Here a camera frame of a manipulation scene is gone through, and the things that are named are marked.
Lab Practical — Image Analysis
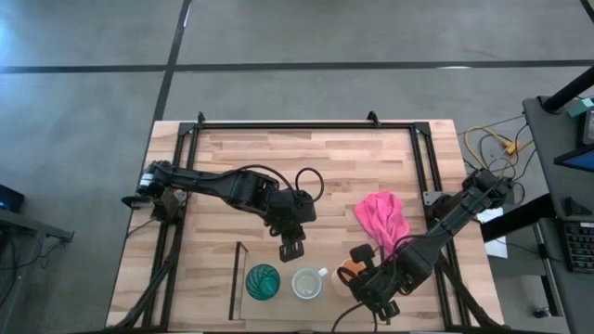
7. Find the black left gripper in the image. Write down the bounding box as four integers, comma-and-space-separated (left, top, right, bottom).
264, 188, 317, 263

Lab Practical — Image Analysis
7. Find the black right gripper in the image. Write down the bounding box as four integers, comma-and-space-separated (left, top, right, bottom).
336, 259, 412, 322

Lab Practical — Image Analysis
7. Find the orange paper cup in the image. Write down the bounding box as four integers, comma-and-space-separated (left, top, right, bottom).
329, 258, 368, 298

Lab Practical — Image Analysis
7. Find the white green patterned mug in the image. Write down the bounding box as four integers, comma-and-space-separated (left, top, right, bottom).
291, 265, 329, 301

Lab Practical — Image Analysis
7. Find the green round bowl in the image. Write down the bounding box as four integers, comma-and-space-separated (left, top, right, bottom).
244, 263, 282, 302

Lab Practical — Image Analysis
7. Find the pink cloth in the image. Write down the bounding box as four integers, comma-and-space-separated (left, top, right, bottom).
353, 189, 412, 259

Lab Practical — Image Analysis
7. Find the white paper sheet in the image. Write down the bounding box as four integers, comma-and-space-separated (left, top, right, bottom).
475, 207, 510, 260

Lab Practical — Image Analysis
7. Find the black desk leg bar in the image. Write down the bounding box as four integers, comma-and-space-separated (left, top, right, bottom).
480, 194, 558, 243

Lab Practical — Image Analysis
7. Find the black keyboard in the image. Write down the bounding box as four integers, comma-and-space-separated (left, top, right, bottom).
559, 220, 594, 274

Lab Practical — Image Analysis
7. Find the grey desk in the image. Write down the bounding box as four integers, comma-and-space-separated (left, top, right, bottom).
522, 95, 594, 334

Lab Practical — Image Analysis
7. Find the blue screen device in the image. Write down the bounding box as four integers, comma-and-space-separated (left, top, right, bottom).
554, 146, 594, 173

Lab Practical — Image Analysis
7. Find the dark side table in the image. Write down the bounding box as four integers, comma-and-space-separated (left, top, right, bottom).
0, 184, 75, 245

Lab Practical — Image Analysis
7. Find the teal box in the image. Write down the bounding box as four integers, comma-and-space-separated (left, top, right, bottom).
566, 96, 594, 118

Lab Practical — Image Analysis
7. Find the black round pole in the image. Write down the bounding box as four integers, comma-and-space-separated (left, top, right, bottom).
541, 66, 594, 113

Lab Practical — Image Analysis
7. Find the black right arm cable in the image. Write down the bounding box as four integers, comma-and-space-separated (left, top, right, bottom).
330, 300, 378, 333

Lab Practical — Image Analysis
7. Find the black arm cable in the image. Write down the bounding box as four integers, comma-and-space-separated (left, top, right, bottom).
330, 300, 378, 333
231, 163, 326, 204

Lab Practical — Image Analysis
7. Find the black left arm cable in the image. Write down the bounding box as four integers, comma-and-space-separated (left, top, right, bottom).
231, 163, 326, 204

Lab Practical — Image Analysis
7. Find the black aluminium table frame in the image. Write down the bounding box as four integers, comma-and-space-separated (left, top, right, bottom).
106, 110, 507, 333

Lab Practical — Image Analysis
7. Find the yellow cable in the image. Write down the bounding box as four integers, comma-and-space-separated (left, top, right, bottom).
465, 125, 535, 171

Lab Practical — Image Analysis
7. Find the black floor cable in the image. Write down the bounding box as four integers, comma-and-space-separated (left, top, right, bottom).
458, 113, 539, 196

